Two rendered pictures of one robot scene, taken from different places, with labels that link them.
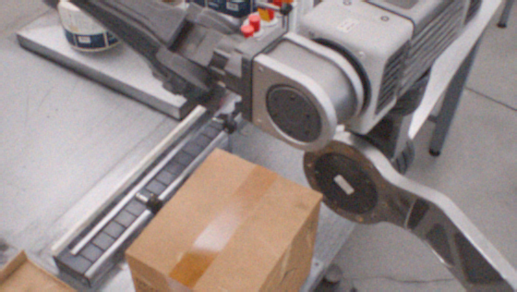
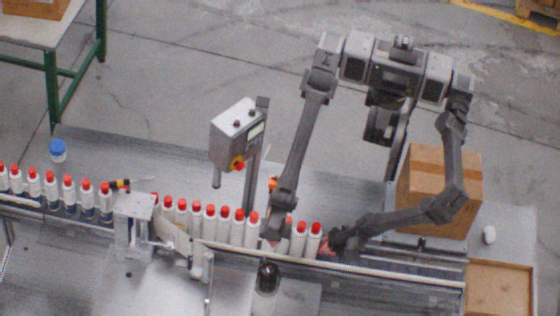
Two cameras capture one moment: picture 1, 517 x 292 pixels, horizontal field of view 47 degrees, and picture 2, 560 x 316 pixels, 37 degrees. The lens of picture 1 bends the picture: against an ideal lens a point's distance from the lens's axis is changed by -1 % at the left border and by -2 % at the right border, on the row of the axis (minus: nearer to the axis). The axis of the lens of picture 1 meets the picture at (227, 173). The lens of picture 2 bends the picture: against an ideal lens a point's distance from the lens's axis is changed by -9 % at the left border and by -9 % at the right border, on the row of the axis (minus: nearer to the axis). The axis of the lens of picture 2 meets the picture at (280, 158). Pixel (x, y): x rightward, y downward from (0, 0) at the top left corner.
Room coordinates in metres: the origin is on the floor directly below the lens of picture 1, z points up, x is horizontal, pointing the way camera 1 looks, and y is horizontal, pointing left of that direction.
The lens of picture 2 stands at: (2.48, 1.47, 3.65)
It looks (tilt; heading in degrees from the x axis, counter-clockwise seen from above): 49 degrees down; 235
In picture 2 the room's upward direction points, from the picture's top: 10 degrees clockwise
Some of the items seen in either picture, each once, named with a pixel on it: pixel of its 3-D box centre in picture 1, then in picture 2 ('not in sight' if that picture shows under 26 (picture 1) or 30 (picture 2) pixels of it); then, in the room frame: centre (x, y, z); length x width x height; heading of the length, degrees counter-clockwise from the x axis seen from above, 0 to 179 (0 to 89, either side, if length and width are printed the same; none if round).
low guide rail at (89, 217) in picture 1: (197, 113); (328, 264); (1.19, 0.08, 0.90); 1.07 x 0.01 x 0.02; 145
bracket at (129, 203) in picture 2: not in sight; (134, 204); (1.81, -0.29, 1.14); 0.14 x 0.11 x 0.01; 145
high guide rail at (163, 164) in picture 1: (219, 109); (333, 241); (1.15, 0.02, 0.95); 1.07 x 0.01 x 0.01; 145
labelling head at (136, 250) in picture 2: not in sight; (135, 224); (1.80, -0.29, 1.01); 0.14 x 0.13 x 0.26; 145
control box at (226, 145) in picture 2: not in sight; (237, 135); (1.44, -0.25, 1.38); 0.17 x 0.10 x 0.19; 20
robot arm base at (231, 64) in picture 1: (246, 66); (457, 107); (0.69, -0.03, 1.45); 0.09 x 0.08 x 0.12; 138
